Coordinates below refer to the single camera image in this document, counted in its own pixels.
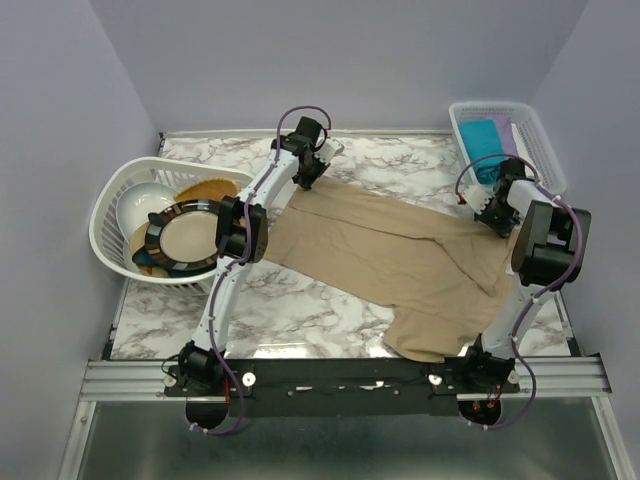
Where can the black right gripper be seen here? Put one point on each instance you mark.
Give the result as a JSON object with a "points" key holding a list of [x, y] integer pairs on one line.
{"points": [[504, 229]]}

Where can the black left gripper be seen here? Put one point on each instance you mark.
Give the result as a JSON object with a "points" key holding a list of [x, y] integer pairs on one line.
{"points": [[319, 167]]}

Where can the white rectangular plastic basket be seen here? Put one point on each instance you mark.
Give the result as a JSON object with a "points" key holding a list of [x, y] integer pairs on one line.
{"points": [[530, 130]]}

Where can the beige t shirt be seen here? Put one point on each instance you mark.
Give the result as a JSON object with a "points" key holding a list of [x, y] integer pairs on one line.
{"points": [[445, 278]]}

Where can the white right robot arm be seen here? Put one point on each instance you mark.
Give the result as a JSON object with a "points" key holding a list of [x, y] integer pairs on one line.
{"points": [[548, 253]]}

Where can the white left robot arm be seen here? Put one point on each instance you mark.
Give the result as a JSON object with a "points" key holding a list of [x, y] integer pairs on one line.
{"points": [[241, 241]]}

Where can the white rolled t shirt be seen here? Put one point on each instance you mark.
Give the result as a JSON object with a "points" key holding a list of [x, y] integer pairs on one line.
{"points": [[517, 139]]}

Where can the teal rolled t shirt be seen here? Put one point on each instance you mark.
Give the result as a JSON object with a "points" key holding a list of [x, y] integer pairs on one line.
{"points": [[482, 145]]}

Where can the purple rolled t shirt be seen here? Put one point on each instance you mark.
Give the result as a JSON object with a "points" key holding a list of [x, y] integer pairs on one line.
{"points": [[503, 127]]}

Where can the woven tan placemat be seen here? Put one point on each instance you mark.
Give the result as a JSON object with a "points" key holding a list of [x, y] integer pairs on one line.
{"points": [[214, 189]]}

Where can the striped rim ceramic plate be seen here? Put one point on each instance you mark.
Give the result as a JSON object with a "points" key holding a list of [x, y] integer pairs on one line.
{"points": [[177, 242]]}

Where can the white bowl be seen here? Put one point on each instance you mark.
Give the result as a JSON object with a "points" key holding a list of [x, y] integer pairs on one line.
{"points": [[138, 201]]}

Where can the white round dish basket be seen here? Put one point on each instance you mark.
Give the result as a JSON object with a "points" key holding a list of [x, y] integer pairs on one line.
{"points": [[109, 244]]}

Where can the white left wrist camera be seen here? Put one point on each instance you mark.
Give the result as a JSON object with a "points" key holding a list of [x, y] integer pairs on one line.
{"points": [[329, 150]]}

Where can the aluminium frame rail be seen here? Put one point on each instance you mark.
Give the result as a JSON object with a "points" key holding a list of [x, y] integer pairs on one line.
{"points": [[555, 377]]}

